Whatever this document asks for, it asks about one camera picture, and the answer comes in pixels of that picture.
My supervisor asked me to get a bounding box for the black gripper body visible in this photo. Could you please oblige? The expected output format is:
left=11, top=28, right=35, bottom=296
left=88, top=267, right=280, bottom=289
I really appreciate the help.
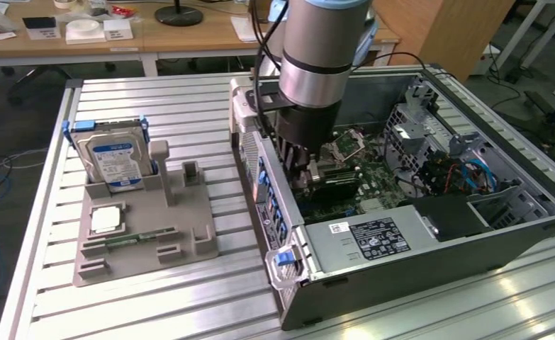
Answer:
left=275, top=100, right=343, bottom=154

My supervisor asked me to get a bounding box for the green graphics card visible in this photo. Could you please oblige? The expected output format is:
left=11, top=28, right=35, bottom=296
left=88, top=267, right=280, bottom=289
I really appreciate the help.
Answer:
left=290, top=166, right=359, bottom=210

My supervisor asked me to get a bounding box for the black RAM stick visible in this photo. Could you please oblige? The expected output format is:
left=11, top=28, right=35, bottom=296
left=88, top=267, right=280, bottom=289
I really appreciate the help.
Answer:
left=323, top=173, right=362, bottom=188

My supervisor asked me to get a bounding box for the metal socket cover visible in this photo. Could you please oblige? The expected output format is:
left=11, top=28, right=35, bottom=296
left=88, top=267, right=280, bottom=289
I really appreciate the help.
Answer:
left=328, top=127, right=368, bottom=155

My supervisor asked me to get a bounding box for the green motherboard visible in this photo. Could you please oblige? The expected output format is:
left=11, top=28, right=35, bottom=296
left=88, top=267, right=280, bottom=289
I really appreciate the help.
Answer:
left=260, top=120, right=400, bottom=225

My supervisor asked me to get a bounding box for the tall silver disk bay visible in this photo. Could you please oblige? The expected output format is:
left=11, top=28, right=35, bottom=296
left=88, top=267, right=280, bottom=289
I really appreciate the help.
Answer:
left=383, top=102, right=453, bottom=199

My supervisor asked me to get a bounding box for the grey power supply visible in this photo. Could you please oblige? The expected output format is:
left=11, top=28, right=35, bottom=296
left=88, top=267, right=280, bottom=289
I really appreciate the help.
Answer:
left=303, top=205, right=442, bottom=276

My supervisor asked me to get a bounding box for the blue case latch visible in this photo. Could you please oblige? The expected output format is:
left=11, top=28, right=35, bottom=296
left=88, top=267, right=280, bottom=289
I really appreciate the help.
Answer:
left=275, top=247, right=302, bottom=268

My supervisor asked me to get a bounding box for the white paper stack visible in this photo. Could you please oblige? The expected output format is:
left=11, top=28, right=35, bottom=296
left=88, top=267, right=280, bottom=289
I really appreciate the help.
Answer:
left=231, top=16, right=271, bottom=44

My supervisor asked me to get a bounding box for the grey parts rack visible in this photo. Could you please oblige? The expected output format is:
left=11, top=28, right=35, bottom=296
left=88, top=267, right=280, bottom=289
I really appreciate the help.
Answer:
left=71, top=140, right=222, bottom=288

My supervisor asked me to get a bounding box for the cardboard box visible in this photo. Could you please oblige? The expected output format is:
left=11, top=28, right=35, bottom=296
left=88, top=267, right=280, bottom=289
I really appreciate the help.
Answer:
left=250, top=0, right=275, bottom=24

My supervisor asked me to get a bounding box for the hard disk with blue caddy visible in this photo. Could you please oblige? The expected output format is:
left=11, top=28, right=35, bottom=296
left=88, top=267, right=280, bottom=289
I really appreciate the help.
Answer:
left=62, top=115, right=151, bottom=194

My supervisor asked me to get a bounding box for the dark grey PC case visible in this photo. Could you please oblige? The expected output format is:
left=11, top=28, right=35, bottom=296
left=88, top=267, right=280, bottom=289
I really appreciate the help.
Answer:
left=230, top=63, right=555, bottom=332

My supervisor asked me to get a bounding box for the wooden cabinet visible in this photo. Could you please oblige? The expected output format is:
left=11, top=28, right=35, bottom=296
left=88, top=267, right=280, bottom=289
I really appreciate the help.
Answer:
left=371, top=0, right=518, bottom=81

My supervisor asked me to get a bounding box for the green RAM stick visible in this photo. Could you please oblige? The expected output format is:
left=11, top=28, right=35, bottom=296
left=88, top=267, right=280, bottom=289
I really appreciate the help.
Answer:
left=102, top=228, right=174, bottom=249

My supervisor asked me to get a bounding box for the black lamp base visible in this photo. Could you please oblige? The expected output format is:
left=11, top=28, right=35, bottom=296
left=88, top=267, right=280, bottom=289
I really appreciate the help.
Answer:
left=154, top=0, right=206, bottom=27

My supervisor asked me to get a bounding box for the low silver disk bay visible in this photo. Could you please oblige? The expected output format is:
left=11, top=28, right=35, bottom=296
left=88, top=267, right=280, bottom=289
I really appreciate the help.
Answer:
left=466, top=183, right=553, bottom=231

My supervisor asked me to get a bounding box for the silver CPU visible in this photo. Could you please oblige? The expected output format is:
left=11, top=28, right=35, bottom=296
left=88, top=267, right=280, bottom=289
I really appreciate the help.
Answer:
left=90, top=208, right=123, bottom=234

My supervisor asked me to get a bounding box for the white labelled box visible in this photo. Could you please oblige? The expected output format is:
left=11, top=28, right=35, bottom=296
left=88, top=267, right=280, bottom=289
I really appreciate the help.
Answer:
left=103, top=19, right=135, bottom=41

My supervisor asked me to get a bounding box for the white box with bowl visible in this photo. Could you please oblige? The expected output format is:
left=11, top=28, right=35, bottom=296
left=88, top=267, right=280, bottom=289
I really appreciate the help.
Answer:
left=64, top=19, right=108, bottom=45

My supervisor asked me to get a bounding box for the white box with black lid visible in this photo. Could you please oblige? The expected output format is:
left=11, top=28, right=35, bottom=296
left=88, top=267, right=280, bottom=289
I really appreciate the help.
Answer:
left=21, top=16, right=62, bottom=40

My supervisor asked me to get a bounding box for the wooden desk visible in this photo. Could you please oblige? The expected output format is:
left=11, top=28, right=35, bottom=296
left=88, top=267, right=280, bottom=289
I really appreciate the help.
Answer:
left=0, top=0, right=400, bottom=77

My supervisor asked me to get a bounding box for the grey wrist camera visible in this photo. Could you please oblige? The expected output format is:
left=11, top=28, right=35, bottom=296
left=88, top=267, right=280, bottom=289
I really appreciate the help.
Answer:
left=232, top=88, right=288, bottom=132

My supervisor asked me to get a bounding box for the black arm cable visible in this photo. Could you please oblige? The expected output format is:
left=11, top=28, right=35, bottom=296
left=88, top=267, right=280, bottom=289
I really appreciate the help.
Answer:
left=250, top=0, right=284, bottom=132

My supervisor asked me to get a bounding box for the black power cable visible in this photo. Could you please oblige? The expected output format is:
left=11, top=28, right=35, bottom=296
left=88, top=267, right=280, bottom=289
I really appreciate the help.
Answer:
left=352, top=52, right=427, bottom=72

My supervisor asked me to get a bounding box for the red wire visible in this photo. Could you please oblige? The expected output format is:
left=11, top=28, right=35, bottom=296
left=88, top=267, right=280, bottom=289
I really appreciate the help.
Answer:
left=441, top=161, right=463, bottom=194

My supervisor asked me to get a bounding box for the blue wire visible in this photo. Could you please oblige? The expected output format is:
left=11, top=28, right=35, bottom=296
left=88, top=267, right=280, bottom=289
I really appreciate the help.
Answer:
left=463, top=159, right=498, bottom=194

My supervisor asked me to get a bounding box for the white table frame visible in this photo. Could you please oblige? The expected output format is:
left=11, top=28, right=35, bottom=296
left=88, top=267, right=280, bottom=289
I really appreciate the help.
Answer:
left=493, top=0, right=555, bottom=96

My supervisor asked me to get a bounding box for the white floor cable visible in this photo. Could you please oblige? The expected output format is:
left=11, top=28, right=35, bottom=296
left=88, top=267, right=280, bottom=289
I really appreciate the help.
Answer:
left=0, top=147, right=47, bottom=170

